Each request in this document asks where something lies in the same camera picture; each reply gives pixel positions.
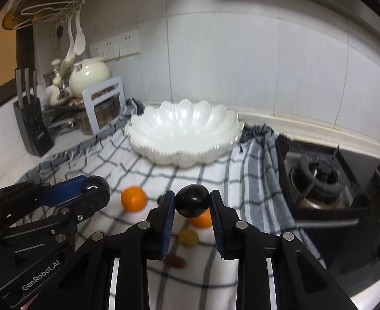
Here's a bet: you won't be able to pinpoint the orange mandarin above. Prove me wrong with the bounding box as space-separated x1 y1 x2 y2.
121 186 148 213
189 209 212 229

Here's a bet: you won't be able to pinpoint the dark blueberry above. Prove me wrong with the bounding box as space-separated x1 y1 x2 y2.
157 195 165 206

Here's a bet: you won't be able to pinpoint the red grape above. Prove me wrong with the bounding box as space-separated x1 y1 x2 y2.
163 254 186 269

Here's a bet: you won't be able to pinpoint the dark plum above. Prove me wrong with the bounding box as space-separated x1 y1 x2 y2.
174 184 210 218
81 176 109 193

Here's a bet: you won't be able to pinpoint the tan longan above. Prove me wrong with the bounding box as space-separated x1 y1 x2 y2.
176 229 199 248

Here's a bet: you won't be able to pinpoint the dark plum front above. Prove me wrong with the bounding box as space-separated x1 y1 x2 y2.
81 176 109 193

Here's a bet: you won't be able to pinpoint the black knife block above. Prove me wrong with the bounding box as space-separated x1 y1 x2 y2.
13 67 54 157

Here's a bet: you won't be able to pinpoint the steel pot under rack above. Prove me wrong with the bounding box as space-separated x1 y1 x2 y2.
74 97 120 135

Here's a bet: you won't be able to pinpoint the steel lidded pot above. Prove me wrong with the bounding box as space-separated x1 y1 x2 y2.
43 59 74 107

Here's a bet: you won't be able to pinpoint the white scalloped fruit bowl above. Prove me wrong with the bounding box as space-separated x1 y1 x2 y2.
124 99 245 169

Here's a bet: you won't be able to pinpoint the checkered grey white cloth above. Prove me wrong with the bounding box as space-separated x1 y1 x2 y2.
17 98 327 310

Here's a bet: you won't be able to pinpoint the cream ceramic pot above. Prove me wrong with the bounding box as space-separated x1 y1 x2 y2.
69 57 111 98

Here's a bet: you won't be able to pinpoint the white hanging ladle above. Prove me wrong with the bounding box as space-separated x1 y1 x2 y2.
60 14 76 79

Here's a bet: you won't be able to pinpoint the black scissors hanging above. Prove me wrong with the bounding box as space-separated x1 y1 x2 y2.
50 25 63 57

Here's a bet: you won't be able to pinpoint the white hanging spoon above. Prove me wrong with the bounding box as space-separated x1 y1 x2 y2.
75 11 86 56

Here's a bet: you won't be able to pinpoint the white wall socket panel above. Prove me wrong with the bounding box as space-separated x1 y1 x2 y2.
90 29 140 62

